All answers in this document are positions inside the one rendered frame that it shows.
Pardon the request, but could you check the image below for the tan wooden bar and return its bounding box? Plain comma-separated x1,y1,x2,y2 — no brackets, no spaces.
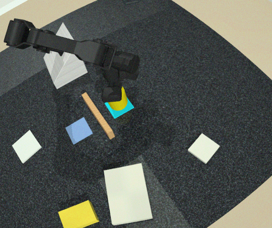
82,92,115,139

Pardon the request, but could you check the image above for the yellow rectangular block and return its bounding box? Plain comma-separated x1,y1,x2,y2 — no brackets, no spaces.
58,200,99,228

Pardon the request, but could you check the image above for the pale cream flat rectangular slab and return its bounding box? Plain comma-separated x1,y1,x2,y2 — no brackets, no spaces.
104,163,153,225

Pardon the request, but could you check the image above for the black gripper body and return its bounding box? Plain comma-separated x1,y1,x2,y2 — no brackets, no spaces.
100,67,122,103

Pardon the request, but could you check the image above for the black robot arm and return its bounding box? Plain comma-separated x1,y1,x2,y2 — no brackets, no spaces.
4,18,140,82

